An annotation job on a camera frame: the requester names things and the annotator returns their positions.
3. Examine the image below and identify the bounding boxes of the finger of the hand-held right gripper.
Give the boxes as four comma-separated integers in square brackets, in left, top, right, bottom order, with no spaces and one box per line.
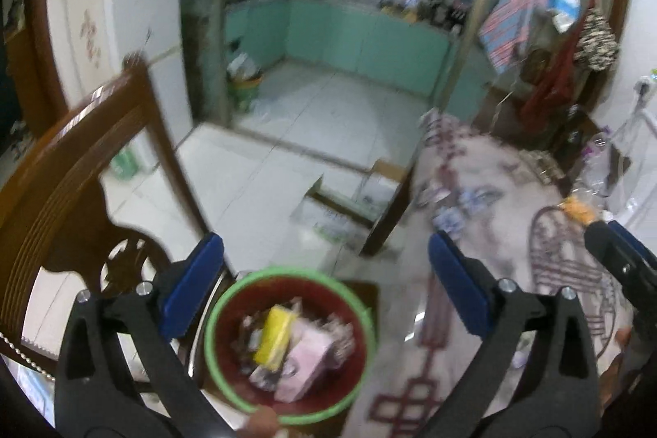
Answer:
[584,220,657,310]

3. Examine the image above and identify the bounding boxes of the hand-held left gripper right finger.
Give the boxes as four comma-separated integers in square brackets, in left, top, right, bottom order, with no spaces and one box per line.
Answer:
[421,230,604,438]

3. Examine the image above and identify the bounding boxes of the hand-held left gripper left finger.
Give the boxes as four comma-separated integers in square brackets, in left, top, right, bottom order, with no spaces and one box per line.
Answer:
[54,232,229,438]

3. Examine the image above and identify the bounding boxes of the red basin with green rim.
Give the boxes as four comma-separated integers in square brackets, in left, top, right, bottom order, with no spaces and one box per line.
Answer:
[204,266,377,426]

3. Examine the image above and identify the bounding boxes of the long yellow box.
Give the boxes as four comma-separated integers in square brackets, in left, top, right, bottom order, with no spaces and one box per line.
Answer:
[255,305,299,367]

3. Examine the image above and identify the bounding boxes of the pink plastic bag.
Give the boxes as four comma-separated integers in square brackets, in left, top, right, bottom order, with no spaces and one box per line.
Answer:
[274,317,334,403]

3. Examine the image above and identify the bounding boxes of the white desk lamp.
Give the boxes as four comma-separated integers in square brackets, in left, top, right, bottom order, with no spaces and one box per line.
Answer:
[611,99,657,228]

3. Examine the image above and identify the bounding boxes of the bag of orange snacks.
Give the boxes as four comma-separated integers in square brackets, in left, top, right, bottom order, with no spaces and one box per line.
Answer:
[562,197,601,226]

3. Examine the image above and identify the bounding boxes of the floral tablecloth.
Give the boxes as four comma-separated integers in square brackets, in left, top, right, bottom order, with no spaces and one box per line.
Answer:
[341,110,637,438]

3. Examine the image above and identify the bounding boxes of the clear bottle with purple cap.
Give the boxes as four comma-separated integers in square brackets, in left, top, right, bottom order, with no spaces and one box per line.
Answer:
[580,133,611,197]

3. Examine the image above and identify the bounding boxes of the dark flat box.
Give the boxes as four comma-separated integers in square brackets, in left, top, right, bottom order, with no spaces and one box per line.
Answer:
[524,151,565,185]

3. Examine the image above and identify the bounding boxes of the dark wooden chair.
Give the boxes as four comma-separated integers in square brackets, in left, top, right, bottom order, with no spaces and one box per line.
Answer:
[551,107,601,177]

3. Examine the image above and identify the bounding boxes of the green detergent bottle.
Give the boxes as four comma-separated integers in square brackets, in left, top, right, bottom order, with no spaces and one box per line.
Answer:
[110,145,142,182]

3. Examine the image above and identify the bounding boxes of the open cardboard box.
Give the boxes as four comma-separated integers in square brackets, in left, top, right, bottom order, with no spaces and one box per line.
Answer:
[290,161,411,259]

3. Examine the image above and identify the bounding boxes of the red garment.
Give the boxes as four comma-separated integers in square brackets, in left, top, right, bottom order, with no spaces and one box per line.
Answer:
[521,28,581,131]

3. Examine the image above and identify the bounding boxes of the carved wooden chair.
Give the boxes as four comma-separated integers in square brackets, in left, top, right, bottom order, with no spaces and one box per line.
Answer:
[0,53,381,438]

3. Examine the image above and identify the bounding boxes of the printed booklet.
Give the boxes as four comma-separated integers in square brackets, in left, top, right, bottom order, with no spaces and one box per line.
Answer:
[15,361,57,423]

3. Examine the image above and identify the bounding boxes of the green waste bin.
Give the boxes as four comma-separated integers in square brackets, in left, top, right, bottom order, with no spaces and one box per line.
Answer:
[226,53,265,113]

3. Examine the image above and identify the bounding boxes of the brown handbag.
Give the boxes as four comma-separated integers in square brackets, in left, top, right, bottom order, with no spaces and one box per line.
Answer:
[524,50,552,85]

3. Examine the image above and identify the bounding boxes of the letter print bag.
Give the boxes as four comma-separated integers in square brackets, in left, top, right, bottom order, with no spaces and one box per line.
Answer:
[572,7,619,72]

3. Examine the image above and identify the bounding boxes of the plaid towel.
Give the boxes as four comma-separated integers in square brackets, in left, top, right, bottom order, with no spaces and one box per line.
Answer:
[478,0,558,74]

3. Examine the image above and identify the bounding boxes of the teal kitchen cabinets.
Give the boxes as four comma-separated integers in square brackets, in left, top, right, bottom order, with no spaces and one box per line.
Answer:
[226,0,463,97]

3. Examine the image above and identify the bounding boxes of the white refrigerator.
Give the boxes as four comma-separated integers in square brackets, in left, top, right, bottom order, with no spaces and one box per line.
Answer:
[46,0,196,136]

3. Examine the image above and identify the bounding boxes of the dark wooden door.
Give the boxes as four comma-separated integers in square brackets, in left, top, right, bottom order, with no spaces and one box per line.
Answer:
[0,0,67,151]

